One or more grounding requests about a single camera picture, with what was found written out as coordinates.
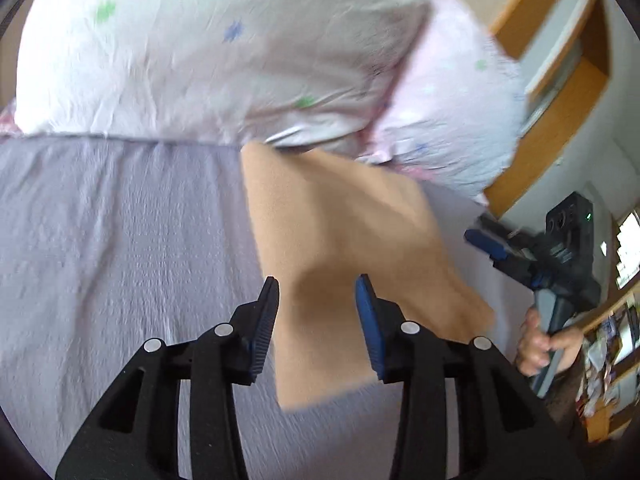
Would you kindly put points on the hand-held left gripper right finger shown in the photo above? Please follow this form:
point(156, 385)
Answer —
point(371, 330)

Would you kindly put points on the tan cloth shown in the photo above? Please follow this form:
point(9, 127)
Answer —
point(350, 260)

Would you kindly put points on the cluttered wooden bookshelf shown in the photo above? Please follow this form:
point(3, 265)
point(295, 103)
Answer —
point(607, 345)

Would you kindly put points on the pink pillow with coloured print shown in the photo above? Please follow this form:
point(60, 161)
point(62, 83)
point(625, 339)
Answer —
point(450, 110)

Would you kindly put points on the person's right hand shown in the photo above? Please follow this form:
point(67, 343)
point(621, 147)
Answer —
point(542, 342)

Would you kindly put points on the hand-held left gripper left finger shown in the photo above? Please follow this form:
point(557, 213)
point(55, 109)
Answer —
point(260, 330)

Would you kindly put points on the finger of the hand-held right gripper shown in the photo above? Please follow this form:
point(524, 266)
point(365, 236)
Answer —
point(487, 245)

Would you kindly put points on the lilac bed sheet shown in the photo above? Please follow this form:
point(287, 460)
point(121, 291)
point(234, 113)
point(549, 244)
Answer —
point(130, 285)

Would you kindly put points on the wooden shelf unit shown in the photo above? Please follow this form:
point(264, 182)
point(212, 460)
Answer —
point(555, 110)

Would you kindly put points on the white pillow with coloured print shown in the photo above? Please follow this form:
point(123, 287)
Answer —
point(210, 50)

